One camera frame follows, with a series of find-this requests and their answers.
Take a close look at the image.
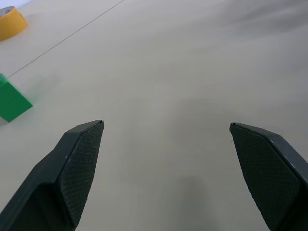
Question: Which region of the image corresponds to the green block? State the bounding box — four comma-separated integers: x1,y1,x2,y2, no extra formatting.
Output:
0,73,34,123

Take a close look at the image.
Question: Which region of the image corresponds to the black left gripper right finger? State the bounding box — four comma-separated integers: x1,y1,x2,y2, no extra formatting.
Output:
229,122,308,231

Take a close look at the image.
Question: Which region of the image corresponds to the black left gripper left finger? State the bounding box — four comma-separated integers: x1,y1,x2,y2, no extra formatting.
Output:
0,119,104,231

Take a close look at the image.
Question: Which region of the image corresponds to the yellow tape roll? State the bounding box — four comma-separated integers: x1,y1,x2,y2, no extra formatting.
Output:
0,6,28,42

